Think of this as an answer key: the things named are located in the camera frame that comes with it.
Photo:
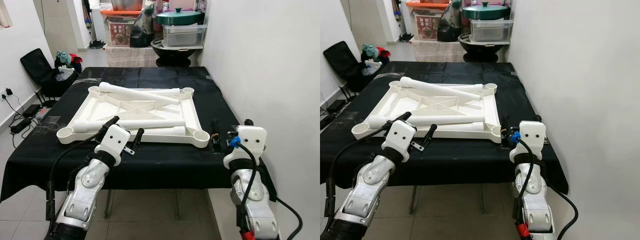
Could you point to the clear plastic storage box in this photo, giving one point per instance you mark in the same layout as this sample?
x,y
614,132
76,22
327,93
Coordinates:
x,y
490,30
184,35

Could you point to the black plastic bag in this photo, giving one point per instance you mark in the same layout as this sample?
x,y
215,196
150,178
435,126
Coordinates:
x,y
142,30
450,25

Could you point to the red cloth item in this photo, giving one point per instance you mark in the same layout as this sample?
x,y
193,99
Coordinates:
x,y
76,58
383,52

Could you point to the clear plastic bag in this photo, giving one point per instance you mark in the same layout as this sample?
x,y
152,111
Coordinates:
x,y
371,67
65,74

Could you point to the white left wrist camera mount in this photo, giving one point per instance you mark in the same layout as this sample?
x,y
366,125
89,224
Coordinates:
x,y
400,135
112,139

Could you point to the beige cloth covered stand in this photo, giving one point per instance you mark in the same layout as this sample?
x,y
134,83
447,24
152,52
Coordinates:
x,y
435,50
130,56

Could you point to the orange lidded storage box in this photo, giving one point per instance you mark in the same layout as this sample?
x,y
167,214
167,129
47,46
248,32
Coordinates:
x,y
119,32
425,27

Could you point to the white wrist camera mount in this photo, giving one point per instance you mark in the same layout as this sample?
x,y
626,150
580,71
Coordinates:
x,y
400,135
532,132
112,139
250,140

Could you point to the white plastic children table top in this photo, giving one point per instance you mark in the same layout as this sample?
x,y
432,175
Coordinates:
x,y
107,107
415,105

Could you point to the green pot lid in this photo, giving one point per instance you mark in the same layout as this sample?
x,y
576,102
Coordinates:
x,y
180,17
486,12

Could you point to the black wok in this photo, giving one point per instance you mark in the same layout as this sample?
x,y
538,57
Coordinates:
x,y
172,54
480,49

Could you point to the steel pot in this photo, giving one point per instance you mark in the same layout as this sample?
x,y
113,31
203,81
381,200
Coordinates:
x,y
127,5

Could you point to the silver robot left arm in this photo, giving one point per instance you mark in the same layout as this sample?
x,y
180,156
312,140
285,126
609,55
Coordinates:
x,y
82,192
367,185

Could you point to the black wall plug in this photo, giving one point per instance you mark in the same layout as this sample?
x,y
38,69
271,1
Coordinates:
x,y
8,92

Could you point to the grey power box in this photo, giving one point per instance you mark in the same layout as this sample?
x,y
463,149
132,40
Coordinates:
x,y
44,114

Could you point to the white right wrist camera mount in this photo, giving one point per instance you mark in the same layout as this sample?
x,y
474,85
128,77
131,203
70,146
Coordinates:
x,y
532,132
250,140

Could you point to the black tablecloth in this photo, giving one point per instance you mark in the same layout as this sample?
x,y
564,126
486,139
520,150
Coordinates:
x,y
165,167
465,160

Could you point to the black floor stand base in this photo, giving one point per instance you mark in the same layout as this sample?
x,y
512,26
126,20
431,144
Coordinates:
x,y
97,45
405,37

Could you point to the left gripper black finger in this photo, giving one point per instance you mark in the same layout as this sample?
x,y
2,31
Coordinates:
x,y
400,120
109,127
138,137
430,135

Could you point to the grey metal table leg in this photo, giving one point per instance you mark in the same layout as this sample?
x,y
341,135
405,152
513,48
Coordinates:
x,y
414,200
176,202
482,199
107,202

